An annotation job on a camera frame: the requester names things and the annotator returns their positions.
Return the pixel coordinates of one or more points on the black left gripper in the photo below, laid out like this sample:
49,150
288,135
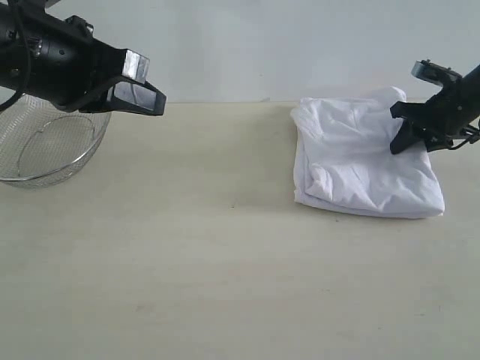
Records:
60,61

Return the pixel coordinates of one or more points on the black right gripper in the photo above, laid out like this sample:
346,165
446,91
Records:
446,119

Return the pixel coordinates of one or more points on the white t-shirt red lettering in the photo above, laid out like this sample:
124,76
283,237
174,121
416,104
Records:
343,161

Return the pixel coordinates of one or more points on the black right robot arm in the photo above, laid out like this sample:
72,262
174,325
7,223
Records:
445,120

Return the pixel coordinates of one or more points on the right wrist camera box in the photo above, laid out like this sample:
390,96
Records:
432,73

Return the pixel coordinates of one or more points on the metal mesh strainer bowl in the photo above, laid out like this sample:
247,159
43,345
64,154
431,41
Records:
42,146

